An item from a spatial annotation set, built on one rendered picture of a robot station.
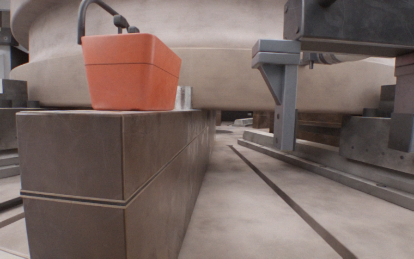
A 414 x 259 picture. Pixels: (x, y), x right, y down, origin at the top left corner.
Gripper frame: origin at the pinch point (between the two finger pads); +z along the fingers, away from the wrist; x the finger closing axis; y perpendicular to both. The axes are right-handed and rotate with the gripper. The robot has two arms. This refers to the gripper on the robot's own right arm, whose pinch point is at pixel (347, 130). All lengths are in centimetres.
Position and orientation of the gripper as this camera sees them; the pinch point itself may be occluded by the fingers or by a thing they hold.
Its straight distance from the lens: 25.2
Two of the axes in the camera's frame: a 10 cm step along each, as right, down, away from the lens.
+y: 0.0, 1.0, -9.9
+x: 10.0, 0.3, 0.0
